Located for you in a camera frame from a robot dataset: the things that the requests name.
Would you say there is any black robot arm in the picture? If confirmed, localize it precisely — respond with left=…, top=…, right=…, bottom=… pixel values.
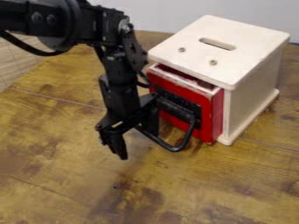
left=0, top=0, right=159, bottom=160

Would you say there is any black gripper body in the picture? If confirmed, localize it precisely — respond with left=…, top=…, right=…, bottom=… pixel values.
left=95, top=82, right=160, bottom=146

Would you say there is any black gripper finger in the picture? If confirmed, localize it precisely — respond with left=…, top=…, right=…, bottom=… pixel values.
left=107, top=135, right=127, bottom=160
left=144, top=108, right=159, bottom=137

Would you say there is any white wooden drawer box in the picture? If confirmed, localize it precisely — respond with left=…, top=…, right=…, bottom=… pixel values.
left=148, top=15, right=290, bottom=145

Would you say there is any black cable loop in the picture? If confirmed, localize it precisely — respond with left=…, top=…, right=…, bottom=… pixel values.
left=135, top=70, right=154, bottom=89

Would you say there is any red drawer with black handle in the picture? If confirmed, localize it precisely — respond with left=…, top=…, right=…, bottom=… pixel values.
left=136, top=63, right=224, bottom=152

